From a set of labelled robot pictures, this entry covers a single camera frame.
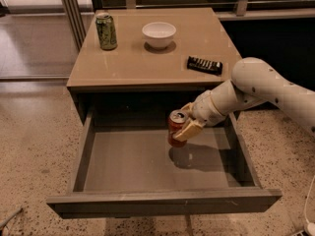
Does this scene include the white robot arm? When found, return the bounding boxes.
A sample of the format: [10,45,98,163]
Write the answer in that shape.
[172,57,315,142]

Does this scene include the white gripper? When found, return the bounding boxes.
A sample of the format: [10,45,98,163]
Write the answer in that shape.
[172,90,225,142]

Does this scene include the white cable with plug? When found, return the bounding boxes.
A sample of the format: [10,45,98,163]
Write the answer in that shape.
[289,174,315,236]

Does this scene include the grey metal post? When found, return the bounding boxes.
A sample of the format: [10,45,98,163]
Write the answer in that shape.
[61,0,86,51]

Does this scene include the red coke can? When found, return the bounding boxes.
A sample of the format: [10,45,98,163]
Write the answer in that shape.
[168,109,188,148]

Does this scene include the white bowl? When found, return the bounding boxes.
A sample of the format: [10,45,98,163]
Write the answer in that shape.
[142,22,176,49]

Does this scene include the black snack bar packet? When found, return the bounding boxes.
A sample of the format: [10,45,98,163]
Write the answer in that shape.
[187,56,222,76]

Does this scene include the green soda can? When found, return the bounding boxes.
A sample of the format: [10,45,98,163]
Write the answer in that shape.
[95,13,117,50]

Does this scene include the grey cabinet with tan top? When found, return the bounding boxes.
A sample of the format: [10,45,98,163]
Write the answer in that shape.
[67,8,241,120]

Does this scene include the open grey top drawer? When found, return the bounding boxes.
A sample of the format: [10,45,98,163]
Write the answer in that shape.
[46,115,282,218]

